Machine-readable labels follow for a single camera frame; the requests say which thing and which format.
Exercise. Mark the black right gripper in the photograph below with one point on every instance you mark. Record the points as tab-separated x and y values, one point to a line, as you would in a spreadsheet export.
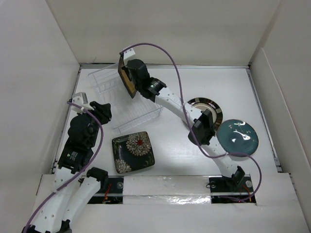
125	68

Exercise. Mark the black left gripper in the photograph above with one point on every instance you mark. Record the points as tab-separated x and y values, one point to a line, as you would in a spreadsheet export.
102	110

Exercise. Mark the clear wire dish rack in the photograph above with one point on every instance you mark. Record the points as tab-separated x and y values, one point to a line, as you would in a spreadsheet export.
127	112

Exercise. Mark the amber square plate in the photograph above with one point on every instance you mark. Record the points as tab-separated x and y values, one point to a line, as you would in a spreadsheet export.
124	75

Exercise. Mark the black square floral plate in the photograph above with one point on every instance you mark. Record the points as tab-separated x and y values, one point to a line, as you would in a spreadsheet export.
132	152

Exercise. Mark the teal glazed round plate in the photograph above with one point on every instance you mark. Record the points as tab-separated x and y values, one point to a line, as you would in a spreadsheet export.
237	136

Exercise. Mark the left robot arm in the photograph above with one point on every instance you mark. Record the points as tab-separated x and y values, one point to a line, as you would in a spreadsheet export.
75	183

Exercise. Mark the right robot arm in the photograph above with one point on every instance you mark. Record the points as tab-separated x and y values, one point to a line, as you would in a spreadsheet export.
200	123

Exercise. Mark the brown striped rim round plate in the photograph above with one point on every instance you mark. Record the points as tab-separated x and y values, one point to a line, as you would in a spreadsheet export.
208	104

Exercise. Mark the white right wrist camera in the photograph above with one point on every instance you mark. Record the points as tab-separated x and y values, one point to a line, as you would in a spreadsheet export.
128	55

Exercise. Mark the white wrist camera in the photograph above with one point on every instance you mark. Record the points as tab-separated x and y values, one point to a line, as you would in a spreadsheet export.
128	55
79	102

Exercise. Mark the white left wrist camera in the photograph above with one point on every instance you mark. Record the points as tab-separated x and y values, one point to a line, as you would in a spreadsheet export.
79	102

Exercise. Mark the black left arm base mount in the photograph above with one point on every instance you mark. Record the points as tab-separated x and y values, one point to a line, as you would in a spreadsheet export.
112	193

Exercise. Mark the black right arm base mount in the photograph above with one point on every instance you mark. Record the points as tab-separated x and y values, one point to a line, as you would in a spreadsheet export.
222	193

